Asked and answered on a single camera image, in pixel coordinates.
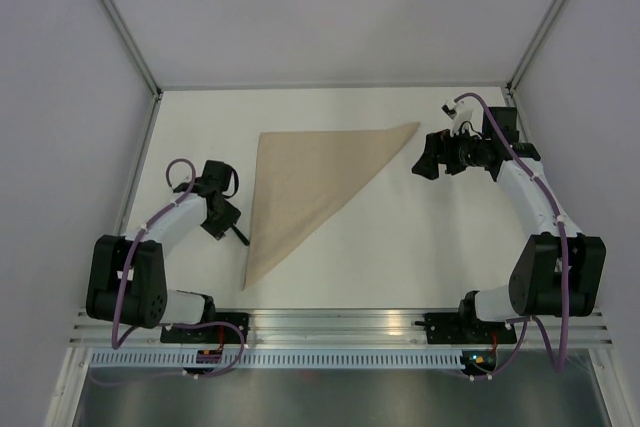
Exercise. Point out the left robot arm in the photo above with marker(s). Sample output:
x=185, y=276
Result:
x=128, y=283

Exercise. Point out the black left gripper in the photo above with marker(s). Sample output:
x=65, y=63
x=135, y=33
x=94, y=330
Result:
x=231, y=215

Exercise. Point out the beige cloth napkin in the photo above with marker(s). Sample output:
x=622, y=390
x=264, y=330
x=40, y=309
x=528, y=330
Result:
x=303, y=178

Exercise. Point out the aluminium frame post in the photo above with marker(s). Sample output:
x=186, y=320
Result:
x=118, y=24
x=542, y=31

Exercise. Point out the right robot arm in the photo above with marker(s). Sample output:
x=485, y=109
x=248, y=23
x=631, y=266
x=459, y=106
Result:
x=559, y=264

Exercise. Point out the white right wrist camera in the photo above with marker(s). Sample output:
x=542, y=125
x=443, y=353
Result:
x=460, y=115

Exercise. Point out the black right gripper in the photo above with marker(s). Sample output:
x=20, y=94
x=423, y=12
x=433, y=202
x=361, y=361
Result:
x=439, y=143

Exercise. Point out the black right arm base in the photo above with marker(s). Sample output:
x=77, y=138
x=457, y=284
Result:
x=449, y=328

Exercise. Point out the right aluminium frame post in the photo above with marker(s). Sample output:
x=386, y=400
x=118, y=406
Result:
x=542, y=31

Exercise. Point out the aluminium front rail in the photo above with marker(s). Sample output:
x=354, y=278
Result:
x=346, y=328

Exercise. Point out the left aluminium frame post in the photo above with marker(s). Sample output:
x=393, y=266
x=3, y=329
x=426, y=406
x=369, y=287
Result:
x=118, y=24

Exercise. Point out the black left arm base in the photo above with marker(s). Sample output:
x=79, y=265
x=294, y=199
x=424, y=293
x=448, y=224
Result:
x=222, y=329

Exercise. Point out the white slotted cable duct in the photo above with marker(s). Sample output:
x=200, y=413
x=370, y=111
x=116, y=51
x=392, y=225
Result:
x=280, y=358

